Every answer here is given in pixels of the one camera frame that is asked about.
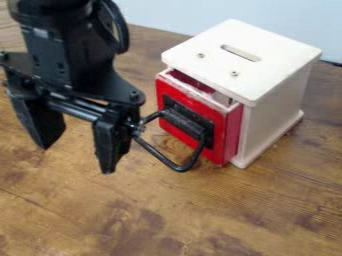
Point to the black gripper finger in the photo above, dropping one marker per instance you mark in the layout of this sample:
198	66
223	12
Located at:
112	141

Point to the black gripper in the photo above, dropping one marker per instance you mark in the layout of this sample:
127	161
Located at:
64	76

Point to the black metal drawer handle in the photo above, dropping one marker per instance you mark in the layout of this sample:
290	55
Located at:
189	127

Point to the red drawer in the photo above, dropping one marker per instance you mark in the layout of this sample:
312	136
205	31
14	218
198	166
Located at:
194	100

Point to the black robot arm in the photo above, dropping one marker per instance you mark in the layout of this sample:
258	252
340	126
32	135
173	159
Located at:
56	13

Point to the left screw on box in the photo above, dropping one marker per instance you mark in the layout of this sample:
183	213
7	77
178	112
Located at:
201	55

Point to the screw on box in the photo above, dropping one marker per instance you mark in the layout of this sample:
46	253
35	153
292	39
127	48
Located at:
234	73
201	55

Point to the right screw on box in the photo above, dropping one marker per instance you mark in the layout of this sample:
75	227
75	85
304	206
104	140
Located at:
234	73

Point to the white wooden box cabinet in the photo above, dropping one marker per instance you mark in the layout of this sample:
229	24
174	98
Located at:
274	65

